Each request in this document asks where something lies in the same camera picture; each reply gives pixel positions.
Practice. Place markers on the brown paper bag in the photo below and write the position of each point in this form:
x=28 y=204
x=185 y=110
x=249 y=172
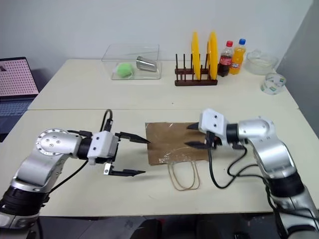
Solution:
x=172 y=139

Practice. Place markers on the stainless steel cup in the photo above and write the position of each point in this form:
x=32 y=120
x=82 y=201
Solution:
x=147 y=64

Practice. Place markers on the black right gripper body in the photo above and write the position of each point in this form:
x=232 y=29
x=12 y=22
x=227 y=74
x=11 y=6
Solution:
x=213 y=142

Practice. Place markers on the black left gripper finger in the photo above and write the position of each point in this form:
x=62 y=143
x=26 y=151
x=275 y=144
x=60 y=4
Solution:
x=135 y=138
x=127 y=172

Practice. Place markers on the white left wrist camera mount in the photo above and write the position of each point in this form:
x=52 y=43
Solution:
x=102 y=147

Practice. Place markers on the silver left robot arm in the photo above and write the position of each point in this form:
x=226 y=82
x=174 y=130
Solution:
x=49 y=145

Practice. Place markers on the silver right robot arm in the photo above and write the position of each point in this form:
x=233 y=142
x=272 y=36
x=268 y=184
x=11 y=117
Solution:
x=270 y=149

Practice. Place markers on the clear plastic bowl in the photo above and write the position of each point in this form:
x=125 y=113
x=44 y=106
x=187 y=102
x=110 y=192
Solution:
x=261 y=62

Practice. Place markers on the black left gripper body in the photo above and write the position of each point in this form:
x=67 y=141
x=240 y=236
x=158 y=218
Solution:
x=116 y=149

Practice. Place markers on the clear plastic storage box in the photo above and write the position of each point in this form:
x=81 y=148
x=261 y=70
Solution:
x=132 y=59

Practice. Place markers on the open laptop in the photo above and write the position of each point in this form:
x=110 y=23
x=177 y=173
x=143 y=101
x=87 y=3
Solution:
x=15 y=77

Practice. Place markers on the orange soda bottle blue cap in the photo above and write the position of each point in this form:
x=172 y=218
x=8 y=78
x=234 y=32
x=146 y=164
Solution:
x=238 y=61

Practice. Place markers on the green fuzzy ball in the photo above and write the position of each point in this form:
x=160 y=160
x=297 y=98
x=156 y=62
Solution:
x=125 y=70

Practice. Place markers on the cola bottle with red cap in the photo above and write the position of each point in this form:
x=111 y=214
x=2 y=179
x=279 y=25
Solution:
x=225 y=62

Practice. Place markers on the dark wooden dish rack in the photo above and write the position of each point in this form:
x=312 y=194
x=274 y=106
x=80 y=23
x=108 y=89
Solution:
x=194 y=81

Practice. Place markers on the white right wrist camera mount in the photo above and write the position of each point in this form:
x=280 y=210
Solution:
x=211 y=124

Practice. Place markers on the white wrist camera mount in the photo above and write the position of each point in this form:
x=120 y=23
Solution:
x=211 y=124
x=102 y=147

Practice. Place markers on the roll of clear tape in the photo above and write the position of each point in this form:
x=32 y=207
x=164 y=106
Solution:
x=272 y=84

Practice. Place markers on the yellow plate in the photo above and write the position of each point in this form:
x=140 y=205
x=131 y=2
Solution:
x=213 y=57
x=196 y=57

